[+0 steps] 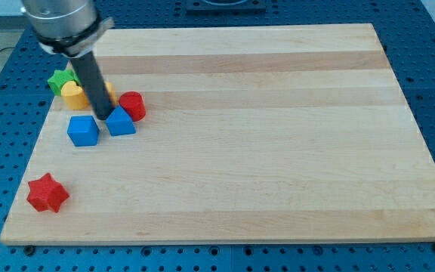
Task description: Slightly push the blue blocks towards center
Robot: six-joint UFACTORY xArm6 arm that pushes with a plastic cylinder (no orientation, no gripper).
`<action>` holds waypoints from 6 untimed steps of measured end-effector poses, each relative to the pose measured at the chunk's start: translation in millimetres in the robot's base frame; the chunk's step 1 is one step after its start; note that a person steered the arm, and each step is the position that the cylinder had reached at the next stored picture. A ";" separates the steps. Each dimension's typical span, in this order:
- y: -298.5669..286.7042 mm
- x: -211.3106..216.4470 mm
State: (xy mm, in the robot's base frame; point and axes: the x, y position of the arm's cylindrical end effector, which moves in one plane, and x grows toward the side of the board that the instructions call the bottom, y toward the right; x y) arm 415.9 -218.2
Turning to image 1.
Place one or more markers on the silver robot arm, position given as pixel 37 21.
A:
pixel 72 28

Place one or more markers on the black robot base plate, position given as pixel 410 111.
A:
pixel 226 6

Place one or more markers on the red cylinder block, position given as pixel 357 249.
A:
pixel 133 104

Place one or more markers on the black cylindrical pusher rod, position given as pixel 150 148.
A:
pixel 91 79

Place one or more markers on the green star block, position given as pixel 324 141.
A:
pixel 60 78

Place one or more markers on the blue cube block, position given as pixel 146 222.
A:
pixel 83 131

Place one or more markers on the yellow heart block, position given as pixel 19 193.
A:
pixel 73 96

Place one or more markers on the blue triangular block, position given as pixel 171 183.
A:
pixel 120 123

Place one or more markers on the yellow block behind rod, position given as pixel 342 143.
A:
pixel 112 93

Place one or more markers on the wooden board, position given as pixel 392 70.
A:
pixel 257 134

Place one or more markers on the red star block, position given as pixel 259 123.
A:
pixel 46 194

